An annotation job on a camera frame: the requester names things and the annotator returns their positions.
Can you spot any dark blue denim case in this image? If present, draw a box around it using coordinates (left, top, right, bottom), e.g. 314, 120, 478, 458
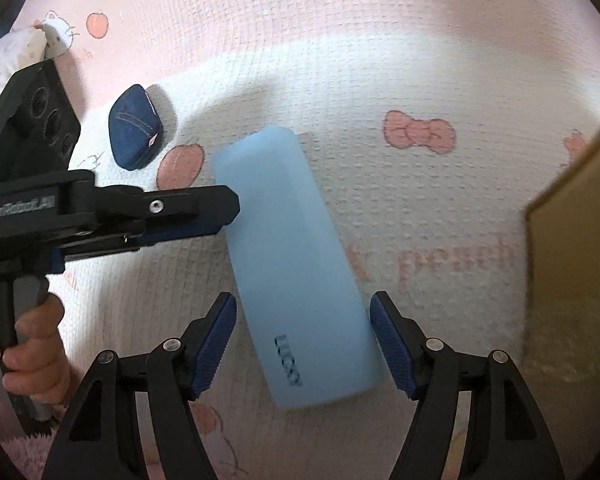
108, 84, 163, 171

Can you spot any light blue glasses case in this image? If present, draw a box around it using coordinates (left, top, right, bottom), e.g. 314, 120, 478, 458
212, 126, 384, 410

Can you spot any person left hand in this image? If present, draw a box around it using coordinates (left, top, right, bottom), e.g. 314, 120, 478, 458
2, 294, 71, 404

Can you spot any cardboard box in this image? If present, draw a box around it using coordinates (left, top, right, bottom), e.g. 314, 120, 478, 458
522, 131, 600, 479

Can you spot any pink Hello Kitty blanket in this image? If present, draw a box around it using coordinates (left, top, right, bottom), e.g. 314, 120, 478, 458
0, 0, 600, 480

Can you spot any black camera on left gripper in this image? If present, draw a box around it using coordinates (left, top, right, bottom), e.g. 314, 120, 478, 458
0, 60, 81, 183

